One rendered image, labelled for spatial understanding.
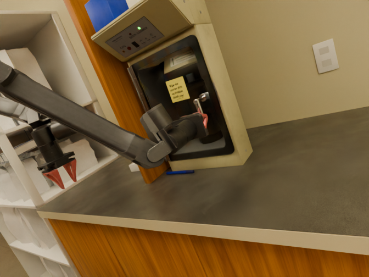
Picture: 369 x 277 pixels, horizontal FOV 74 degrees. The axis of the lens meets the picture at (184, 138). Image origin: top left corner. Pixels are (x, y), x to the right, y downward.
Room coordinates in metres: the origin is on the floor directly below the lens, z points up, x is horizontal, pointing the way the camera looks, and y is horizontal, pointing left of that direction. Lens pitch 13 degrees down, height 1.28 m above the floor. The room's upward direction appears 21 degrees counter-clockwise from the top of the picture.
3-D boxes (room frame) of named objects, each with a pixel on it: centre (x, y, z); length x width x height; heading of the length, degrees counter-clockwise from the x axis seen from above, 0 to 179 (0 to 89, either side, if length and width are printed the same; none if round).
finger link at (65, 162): (0.80, 0.41, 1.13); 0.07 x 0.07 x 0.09; 51
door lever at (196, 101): (0.77, -0.09, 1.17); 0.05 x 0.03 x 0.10; 141
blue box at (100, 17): (0.87, 0.07, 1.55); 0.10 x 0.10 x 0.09; 51
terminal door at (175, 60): (0.86, -0.02, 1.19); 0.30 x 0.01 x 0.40; 51
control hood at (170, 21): (0.82, 0.01, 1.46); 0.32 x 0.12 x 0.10; 51
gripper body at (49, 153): (0.79, 0.42, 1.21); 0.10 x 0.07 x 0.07; 141
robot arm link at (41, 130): (0.79, 0.41, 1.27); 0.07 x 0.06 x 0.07; 95
